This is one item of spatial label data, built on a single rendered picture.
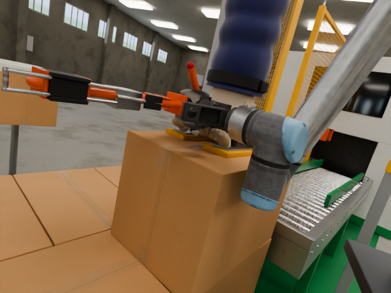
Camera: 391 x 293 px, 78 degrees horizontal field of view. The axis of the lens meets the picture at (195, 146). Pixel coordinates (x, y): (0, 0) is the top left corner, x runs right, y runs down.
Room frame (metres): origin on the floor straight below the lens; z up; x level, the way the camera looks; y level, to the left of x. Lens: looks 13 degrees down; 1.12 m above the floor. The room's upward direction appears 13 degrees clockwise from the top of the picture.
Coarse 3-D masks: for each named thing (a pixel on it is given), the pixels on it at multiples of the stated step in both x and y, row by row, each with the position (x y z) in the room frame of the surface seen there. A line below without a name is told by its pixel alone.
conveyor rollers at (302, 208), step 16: (304, 176) 2.35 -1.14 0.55; (320, 176) 2.51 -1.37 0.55; (336, 176) 2.72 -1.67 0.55; (288, 192) 1.73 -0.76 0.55; (304, 192) 1.83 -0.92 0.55; (320, 192) 1.92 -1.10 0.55; (352, 192) 2.16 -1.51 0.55; (288, 208) 1.44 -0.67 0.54; (304, 208) 1.49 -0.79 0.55; (320, 208) 1.57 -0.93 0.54; (304, 224) 1.28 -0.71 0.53
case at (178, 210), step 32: (128, 160) 0.78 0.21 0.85; (160, 160) 0.69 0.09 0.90; (192, 160) 0.62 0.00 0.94; (224, 160) 0.69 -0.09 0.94; (128, 192) 0.76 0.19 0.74; (160, 192) 0.67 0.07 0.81; (192, 192) 0.60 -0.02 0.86; (224, 192) 0.58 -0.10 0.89; (128, 224) 0.74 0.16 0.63; (160, 224) 0.65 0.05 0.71; (192, 224) 0.58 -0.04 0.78; (224, 224) 0.62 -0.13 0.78; (256, 224) 0.82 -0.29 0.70; (160, 256) 0.64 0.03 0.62; (192, 256) 0.57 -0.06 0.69; (224, 256) 0.67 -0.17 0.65; (192, 288) 0.55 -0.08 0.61
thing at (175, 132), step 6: (168, 132) 0.89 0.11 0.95; (174, 132) 0.87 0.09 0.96; (180, 132) 0.88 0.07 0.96; (186, 132) 0.88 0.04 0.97; (180, 138) 0.85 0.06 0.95; (186, 138) 0.85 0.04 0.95; (192, 138) 0.87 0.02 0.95; (198, 138) 0.90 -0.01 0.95; (204, 138) 0.93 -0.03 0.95; (210, 138) 0.96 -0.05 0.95
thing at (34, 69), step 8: (40, 72) 0.44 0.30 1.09; (48, 72) 0.43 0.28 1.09; (56, 72) 0.45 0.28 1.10; (64, 72) 0.51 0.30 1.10; (48, 80) 0.43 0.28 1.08; (32, 88) 0.46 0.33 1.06; (48, 88) 0.43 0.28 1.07; (88, 88) 0.48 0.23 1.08; (40, 96) 0.43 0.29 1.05; (88, 96) 0.49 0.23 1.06
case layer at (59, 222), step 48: (0, 192) 0.89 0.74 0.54; (48, 192) 0.97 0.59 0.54; (96, 192) 1.07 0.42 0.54; (0, 240) 0.64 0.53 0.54; (48, 240) 0.69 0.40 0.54; (96, 240) 0.74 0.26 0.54; (0, 288) 0.49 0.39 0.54; (48, 288) 0.52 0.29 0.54; (96, 288) 0.55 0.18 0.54; (144, 288) 0.59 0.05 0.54; (240, 288) 0.88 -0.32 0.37
